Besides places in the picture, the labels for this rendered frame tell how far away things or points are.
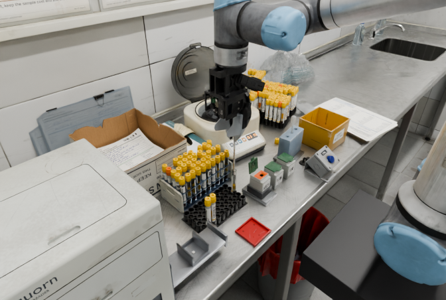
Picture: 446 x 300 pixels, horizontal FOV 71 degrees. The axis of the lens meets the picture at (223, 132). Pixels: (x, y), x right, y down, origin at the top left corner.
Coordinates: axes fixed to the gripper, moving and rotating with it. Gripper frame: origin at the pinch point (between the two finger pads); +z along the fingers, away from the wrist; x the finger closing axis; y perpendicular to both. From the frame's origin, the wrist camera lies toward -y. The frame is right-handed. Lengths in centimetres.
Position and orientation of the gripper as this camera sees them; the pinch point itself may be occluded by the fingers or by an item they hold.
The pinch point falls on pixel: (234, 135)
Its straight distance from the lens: 82.4
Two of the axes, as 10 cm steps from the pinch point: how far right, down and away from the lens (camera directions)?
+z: -0.1, 8.5, 5.3
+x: 7.2, 3.7, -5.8
